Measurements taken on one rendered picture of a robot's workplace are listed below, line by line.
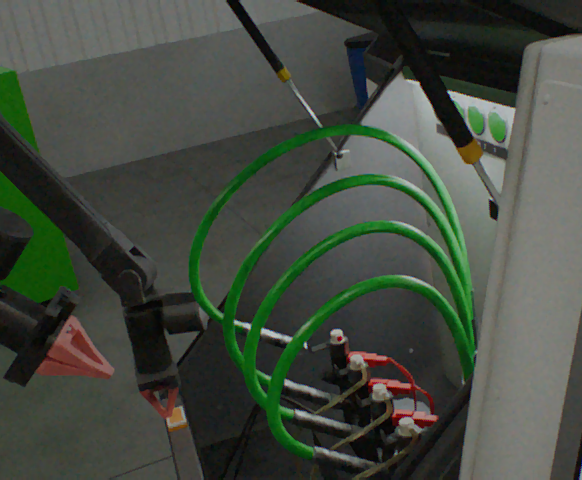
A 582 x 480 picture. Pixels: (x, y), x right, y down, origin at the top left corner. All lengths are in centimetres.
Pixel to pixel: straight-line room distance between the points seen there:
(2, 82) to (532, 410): 375
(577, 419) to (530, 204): 17
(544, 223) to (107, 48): 698
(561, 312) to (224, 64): 717
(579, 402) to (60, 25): 700
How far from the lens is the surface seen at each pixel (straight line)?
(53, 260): 441
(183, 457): 126
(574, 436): 62
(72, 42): 747
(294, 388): 100
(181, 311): 122
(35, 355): 88
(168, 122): 762
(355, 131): 100
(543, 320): 65
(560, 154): 62
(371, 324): 147
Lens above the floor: 165
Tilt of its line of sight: 21 degrees down
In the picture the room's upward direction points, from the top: 10 degrees counter-clockwise
